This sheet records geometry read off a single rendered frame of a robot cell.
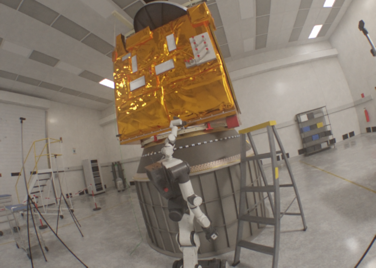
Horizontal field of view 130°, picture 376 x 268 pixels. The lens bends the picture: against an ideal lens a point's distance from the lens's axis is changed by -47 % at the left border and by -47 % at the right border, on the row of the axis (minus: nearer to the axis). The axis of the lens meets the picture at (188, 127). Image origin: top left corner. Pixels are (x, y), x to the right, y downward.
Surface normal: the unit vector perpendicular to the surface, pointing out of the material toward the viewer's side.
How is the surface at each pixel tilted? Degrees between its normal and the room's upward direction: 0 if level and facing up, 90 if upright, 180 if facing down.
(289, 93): 90
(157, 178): 100
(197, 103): 91
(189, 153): 62
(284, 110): 90
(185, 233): 56
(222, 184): 90
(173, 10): 138
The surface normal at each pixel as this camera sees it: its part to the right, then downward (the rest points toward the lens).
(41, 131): 0.92, -0.25
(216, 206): 0.11, -0.18
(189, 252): -0.35, -0.55
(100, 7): 0.21, 0.97
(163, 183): 0.49, -0.06
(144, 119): -0.34, -0.11
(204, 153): 0.00, -0.61
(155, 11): -0.43, 0.66
